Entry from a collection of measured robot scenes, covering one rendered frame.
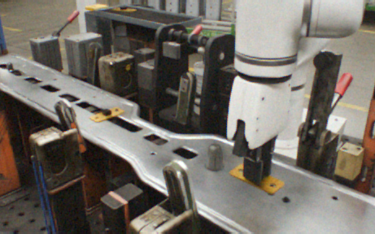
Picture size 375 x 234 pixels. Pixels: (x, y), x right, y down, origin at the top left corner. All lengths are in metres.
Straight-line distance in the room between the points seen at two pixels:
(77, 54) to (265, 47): 0.84
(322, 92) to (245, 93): 0.26
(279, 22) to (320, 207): 0.33
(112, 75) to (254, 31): 0.69
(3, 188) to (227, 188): 0.76
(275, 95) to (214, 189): 0.23
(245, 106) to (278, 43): 0.09
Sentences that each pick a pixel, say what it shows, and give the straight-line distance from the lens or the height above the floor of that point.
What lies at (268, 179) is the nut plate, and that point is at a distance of 0.65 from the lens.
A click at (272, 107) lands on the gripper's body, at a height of 1.19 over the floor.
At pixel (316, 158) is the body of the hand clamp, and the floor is 1.02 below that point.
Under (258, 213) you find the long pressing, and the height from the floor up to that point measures 1.00.
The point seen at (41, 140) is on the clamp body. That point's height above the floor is 1.04.
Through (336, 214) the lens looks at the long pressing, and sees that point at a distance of 0.70.
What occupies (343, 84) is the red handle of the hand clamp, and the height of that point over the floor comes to 1.13.
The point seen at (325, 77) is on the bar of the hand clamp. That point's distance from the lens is 0.77.
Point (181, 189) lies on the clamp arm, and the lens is 0.57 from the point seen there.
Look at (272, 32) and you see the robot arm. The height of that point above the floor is 1.30.
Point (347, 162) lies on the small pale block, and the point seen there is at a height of 1.05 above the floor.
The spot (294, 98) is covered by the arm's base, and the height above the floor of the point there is 0.94.
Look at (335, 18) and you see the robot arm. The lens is 0.51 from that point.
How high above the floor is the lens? 1.42
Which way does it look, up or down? 26 degrees down
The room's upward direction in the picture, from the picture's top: 1 degrees counter-clockwise
